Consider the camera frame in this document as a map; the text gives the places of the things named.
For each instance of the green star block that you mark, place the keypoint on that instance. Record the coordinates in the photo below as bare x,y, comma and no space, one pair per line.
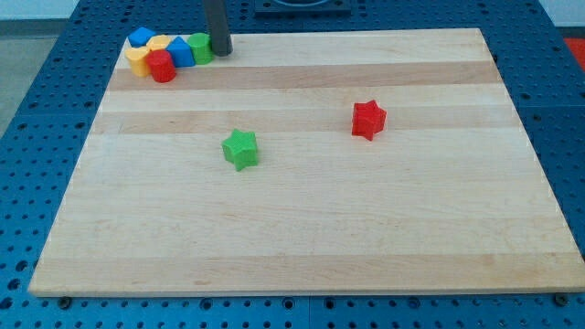
241,149

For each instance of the green cylinder block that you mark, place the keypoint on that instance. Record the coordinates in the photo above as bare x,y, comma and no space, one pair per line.
200,45

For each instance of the red cylinder block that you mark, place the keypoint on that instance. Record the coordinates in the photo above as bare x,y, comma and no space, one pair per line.
161,65

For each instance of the blue triangle block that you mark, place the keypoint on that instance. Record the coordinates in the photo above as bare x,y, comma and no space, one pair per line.
180,53

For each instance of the yellow heart block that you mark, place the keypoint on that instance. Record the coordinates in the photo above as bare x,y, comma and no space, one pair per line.
136,58

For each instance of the red star block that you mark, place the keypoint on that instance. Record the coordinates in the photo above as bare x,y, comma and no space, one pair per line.
368,119

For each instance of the yellow hexagon block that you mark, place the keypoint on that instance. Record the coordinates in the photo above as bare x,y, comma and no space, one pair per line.
158,42

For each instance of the blue cube block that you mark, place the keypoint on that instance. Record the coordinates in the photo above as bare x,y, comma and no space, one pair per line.
140,36

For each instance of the wooden board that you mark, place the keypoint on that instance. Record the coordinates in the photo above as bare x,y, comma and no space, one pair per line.
449,198

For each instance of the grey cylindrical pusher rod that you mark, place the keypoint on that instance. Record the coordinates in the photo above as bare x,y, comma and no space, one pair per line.
218,27

